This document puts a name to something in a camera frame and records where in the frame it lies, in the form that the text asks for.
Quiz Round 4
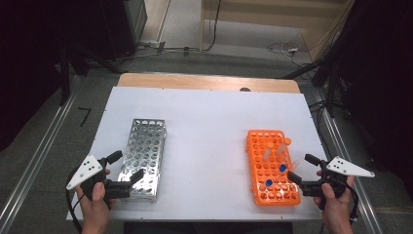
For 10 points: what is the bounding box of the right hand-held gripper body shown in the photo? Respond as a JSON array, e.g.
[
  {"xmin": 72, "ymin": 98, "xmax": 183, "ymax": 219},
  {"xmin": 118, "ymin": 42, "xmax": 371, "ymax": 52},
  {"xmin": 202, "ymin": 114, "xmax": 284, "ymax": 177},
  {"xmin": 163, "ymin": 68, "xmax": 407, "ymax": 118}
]
[{"xmin": 299, "ymin": 155, "xmax": 376, "ymax": 198}]

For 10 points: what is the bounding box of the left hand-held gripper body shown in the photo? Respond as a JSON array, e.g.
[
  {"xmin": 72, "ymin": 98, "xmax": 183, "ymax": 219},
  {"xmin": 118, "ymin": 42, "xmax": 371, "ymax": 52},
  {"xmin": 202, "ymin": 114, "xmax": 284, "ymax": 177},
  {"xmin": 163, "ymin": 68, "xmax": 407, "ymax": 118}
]
[{"xmin": 65, "ymin": 153, "xmax": 132, "ymax": 200}]

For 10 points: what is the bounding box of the metal test tube rack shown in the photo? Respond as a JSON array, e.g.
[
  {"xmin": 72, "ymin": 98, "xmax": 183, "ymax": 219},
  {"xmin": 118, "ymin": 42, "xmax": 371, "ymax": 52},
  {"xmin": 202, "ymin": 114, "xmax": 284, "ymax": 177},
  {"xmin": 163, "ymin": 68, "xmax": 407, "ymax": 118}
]
[{"xmin": 117, "ymin": 118, "xmax": 168, "ymax": 203}]

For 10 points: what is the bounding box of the orange plastic test tube rack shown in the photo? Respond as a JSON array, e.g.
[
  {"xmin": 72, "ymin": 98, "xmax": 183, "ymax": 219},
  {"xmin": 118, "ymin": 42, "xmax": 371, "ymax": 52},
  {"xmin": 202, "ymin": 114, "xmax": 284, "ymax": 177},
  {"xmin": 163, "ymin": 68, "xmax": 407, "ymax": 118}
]
[{"xmin": 245, "ymin": 129, "xmax": 302, "ymax": 207}]

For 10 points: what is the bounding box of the person's left hand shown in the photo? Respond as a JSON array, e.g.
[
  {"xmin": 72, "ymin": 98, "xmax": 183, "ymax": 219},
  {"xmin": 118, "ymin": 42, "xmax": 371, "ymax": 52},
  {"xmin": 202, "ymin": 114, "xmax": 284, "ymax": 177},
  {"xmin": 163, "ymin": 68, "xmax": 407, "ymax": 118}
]
[{"xmin": 75, "ymin": 182, "xmax": 117, "ymax": 215}]

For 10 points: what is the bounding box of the person's right hand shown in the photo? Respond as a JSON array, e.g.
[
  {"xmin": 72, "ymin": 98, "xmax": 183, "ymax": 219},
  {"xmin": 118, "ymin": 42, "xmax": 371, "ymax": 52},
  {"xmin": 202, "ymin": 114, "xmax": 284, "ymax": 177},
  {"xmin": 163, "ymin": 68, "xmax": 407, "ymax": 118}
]
[{"xmin": 314, "ymin": 176, "xmax": 356, "ymax": 215}]

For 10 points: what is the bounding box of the black metal stand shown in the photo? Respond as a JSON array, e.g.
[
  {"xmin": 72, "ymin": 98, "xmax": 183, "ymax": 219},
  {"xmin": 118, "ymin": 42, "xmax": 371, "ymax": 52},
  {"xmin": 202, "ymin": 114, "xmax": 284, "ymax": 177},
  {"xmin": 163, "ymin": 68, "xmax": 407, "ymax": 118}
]
[
  {"xmin": 276, "ymin": 58, "xmax": 340, "ymax": 119},
  {"xmin": 58, "ymin": 43, "xmax": 126, "ymax": 106}
]

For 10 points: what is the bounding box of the white board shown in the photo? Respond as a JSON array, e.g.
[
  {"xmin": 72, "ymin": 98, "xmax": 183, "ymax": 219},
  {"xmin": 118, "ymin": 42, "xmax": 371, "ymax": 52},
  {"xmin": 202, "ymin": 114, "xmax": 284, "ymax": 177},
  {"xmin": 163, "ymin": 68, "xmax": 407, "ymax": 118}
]
[{"xmin": 66, "ymin": 86, "xmax": 329, "ymax": 222}]

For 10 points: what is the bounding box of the person's dark clothing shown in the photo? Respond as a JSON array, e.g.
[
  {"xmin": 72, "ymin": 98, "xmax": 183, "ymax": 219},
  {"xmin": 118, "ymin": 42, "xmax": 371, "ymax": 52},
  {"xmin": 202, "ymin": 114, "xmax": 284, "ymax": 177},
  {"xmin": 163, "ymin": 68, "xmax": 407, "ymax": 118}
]
[{"xmin": 123, "ymin": 221, "xmax": 295, "ymax": 234}]

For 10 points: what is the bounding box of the dark curtain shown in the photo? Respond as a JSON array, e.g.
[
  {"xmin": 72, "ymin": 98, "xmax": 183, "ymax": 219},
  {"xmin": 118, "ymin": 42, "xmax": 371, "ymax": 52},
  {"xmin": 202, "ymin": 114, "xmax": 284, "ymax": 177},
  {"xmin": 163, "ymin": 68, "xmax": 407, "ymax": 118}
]
[
  {"xmin": 0, "ymin": 0, "xmax": 101, "ymax": 152},
  {"xmin": 324, "ymin": 0, "xmax": 413, "ymax": 193}
]

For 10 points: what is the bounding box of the black cabinet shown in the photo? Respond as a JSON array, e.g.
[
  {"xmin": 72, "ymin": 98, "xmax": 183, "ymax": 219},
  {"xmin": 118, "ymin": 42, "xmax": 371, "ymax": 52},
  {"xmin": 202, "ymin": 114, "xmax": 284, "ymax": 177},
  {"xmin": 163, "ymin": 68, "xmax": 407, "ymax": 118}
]
[{"xmin": 98, "ymin": 0, "xmax": 148, "ymax": 61}]

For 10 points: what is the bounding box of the aluminium floor rail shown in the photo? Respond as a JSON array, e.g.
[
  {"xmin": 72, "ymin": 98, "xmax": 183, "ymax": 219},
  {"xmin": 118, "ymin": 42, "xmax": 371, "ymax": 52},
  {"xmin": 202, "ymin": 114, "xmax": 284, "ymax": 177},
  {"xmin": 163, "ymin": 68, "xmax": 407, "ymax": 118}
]
[
  {"xmin": 0, "ymin": 76, "xmax": 82, "ymax": 230},
  {"xmin": 310, "ymin": 92, "xmax": 386, "ymax": 234}
]

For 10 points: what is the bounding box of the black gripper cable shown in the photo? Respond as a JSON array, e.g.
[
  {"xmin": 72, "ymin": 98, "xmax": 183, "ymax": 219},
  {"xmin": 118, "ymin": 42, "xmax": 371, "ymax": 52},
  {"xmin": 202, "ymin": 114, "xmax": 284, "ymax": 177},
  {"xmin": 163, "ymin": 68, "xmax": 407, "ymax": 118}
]
[
  {"xmin": 65, "ymin": 169, "xmax": 84, "ymax": 234},
  {"xmin": 345, "ymin": 181, "xmax": 360, "ymax": 225}
]

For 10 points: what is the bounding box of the white floor cable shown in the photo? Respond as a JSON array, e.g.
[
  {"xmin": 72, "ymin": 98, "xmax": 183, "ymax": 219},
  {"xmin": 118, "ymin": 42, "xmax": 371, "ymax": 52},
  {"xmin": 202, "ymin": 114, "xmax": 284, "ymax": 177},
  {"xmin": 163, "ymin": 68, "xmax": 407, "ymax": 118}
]
[{"xmin": 266, "ymin": 41, "xmax": 310, "ymax": 67}]

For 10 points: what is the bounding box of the grey floor cable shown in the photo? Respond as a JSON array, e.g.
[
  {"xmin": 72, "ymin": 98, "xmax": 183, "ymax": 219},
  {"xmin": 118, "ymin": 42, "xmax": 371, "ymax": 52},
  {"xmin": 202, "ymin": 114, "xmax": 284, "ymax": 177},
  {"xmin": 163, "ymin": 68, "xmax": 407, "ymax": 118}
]
[{"xmin": 116, "ymin": 40, "xmax": 203, "ymax": 62}]

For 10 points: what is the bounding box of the black hanging cable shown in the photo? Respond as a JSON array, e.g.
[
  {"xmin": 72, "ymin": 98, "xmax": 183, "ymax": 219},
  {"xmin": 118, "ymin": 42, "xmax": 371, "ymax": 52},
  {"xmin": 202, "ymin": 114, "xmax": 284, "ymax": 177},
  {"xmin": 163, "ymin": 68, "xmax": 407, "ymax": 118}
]
[{"xmin": 200, "ymin": 0, "xmax": 223, "ymax": 53}]

